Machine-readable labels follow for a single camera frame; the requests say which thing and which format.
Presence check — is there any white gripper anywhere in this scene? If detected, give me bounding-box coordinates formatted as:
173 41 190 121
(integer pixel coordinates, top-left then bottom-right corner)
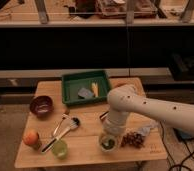
103 120 124 136

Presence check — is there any green pepper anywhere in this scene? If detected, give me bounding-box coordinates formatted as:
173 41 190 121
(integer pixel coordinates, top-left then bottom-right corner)
102 140 115 150

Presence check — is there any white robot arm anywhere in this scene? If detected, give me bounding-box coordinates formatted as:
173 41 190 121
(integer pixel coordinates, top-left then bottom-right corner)
103 84 194 136

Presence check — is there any white bowl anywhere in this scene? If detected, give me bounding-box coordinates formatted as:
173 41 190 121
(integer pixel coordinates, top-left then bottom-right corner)
98 133 118 152

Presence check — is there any purple bowl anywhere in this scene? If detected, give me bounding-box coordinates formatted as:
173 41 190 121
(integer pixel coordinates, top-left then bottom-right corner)
29 95 53 118

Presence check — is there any striped brown block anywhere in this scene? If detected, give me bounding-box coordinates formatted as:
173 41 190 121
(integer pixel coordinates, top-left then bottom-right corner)
99 111 108 121

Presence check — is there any grey foil wrapper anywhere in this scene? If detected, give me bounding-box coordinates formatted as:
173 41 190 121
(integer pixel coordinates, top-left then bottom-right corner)
137 122 158 136

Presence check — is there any yellow banana piece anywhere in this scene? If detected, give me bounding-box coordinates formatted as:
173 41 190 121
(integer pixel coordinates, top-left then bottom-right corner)
92 83 99 97

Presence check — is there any green plastic tray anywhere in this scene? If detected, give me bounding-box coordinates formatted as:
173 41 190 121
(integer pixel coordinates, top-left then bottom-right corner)
61 70 111 106

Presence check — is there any metal spoon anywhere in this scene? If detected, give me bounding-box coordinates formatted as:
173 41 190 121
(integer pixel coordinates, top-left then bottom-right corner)
52 114 71 137

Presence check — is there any wooden table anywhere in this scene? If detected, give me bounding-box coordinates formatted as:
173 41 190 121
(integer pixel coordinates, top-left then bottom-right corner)
15 81 167 168

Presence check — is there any green translucent cup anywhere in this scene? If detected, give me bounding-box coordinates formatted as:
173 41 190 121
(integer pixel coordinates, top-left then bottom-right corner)
51 140 68 159

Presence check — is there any black floor pedal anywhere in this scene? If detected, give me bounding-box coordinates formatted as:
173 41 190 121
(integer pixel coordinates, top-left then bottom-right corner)
174 129 194 141

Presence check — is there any orange fruit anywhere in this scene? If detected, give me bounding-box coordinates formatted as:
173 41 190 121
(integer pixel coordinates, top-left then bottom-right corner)
23 130 39 146

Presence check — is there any black cable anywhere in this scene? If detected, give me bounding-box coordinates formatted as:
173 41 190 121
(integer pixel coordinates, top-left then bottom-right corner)
158 121 194 171

